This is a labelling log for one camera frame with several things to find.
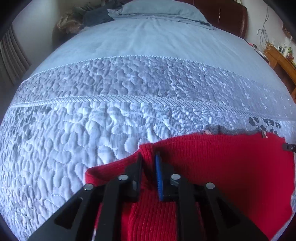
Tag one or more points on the red knitted sweater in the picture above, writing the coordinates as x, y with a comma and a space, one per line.
231, 162

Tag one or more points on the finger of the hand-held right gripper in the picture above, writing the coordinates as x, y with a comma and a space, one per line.
290, 147

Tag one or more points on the dark wooden bed headboard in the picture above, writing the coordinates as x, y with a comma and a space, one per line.
227, 16

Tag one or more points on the light blue pillow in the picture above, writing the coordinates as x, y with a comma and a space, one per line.
159, 10

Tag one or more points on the light blue quilted bedspread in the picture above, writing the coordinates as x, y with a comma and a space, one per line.
104, 104

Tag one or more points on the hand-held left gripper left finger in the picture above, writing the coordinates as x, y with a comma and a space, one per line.
136, 171

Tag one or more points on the group of bottles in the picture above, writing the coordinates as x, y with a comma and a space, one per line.
285, 47

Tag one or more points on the wooden desk cabinet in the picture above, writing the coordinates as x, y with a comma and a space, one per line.
281, 62

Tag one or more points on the grey curtain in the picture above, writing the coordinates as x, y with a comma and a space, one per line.
12, 58

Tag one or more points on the pile of dark clothes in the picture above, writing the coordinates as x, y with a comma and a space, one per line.
87, 18

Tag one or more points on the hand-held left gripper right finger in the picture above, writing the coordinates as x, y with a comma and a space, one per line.
159, 176

